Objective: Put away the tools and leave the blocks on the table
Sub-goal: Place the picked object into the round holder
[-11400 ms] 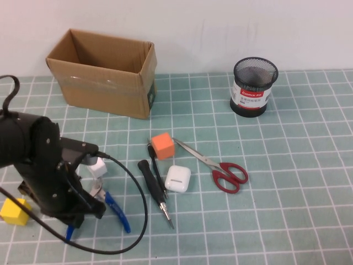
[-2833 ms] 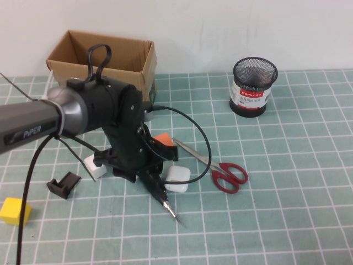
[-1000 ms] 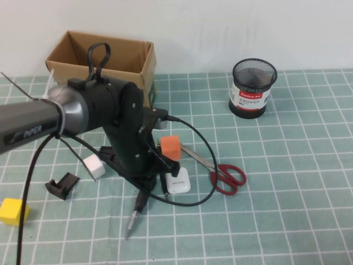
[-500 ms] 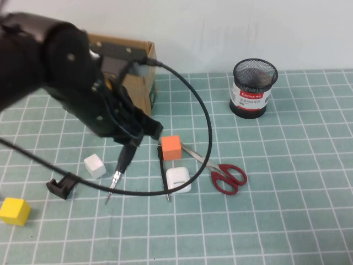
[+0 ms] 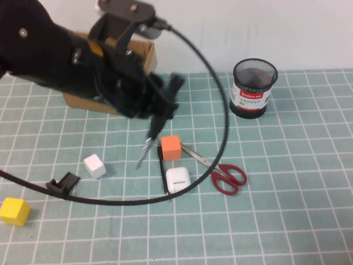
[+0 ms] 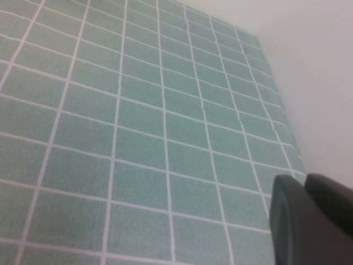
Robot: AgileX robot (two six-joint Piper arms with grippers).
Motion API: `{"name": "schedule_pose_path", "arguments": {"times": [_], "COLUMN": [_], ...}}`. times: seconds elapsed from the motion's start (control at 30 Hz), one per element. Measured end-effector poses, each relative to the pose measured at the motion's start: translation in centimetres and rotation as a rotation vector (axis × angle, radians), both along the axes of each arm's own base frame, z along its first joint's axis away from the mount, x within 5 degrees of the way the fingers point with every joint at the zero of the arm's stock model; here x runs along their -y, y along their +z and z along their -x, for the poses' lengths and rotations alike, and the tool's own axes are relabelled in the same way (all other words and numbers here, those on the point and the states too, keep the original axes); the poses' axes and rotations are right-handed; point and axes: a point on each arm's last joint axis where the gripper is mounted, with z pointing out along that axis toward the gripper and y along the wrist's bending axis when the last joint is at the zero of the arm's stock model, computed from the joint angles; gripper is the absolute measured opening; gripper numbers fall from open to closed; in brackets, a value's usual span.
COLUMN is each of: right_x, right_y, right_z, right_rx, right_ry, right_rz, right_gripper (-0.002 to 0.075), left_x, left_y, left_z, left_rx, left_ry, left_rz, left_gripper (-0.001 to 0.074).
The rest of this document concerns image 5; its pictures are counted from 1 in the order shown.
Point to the black precision screwdriver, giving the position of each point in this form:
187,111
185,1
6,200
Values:
157,127

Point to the brown cardboard box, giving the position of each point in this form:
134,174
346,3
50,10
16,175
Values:
149,58

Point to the black mesh pen holder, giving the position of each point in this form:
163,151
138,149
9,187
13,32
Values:
249,107

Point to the black plastic bracket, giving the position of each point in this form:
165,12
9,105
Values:
64,180

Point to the white earbuds case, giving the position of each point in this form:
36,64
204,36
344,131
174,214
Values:
177,179

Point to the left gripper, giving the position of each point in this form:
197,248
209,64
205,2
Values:
118,80

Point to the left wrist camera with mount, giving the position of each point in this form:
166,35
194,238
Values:
124,7

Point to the white foam cube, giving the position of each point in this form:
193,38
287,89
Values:
94,166

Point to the thin black pen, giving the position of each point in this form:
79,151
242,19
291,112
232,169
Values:
162,171

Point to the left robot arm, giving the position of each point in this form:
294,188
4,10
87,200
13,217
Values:
33,41

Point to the yellow foam cube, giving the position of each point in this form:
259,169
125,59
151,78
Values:
13,212

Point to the orange foam cube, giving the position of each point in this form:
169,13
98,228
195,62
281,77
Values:
171,149

